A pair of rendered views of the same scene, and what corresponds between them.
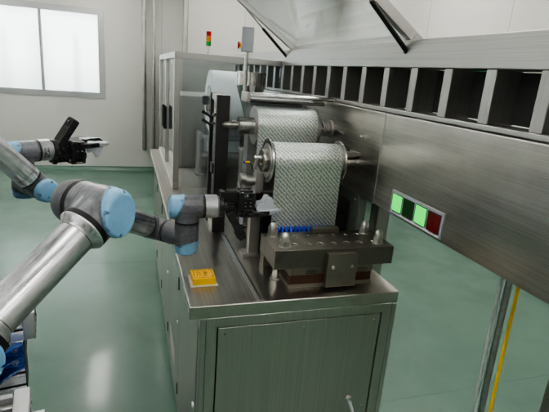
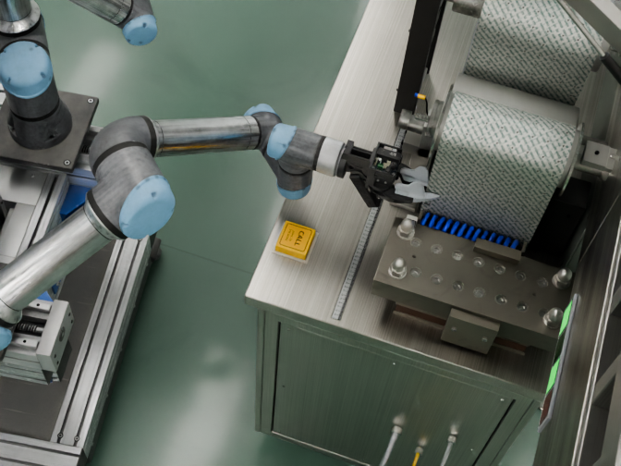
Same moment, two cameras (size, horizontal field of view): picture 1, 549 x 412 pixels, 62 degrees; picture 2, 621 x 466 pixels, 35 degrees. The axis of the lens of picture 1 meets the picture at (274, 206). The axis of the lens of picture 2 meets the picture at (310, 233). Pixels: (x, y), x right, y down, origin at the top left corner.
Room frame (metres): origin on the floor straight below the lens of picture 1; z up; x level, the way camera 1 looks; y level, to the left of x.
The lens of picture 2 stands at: (0.36, -0.40, 2.76)
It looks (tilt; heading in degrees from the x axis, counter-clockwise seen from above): 59 degrees down; 32
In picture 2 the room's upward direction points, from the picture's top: 6 degrees clockwise
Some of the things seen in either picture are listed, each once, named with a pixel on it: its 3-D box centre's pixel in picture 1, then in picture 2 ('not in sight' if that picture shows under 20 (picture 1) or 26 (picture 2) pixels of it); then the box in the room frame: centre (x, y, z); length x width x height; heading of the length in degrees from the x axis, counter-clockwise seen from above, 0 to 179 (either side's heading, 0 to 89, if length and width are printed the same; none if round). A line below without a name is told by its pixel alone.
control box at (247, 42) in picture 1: (245, 39); not in sight; (2.04, 0.18, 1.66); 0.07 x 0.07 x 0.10; 8
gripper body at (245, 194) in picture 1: (236, 203); (370, 166); (1.42, 0.12, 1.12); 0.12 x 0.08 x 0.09; 108
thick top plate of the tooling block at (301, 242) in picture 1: (326, 248); (476, 284); (1.39, -0.18, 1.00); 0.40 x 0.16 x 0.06; 108
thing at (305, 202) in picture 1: (305, 204); (482, 202); (1.49, -0.10, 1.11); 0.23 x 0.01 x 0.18; 108
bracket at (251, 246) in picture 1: (250, 213); (413, 160); (1.53, 0.08, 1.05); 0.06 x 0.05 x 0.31; 108
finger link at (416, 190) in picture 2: (269, 205); (417, 190); (1.43, 0.02, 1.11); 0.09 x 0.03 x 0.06; 107
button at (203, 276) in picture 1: (203, 277); (295, 239); (1.29, 0.20, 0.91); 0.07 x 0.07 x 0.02; 18
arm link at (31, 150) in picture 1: (20, 152); not in sight; (1.50, 0.86, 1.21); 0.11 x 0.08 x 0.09; 142
